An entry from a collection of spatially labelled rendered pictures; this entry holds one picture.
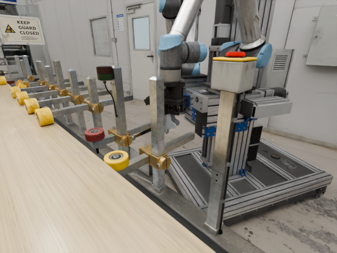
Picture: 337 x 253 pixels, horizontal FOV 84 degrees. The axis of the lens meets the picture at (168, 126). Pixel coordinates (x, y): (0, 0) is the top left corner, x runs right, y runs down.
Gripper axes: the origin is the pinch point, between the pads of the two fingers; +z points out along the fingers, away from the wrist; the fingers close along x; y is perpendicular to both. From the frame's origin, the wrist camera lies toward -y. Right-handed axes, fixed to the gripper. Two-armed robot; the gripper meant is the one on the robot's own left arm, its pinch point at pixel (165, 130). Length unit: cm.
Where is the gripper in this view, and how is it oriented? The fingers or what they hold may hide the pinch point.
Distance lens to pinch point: 77.1
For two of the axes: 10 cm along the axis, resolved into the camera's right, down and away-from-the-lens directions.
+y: 9.1, 1.6, -3.9
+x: 4.2, -3.5, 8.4
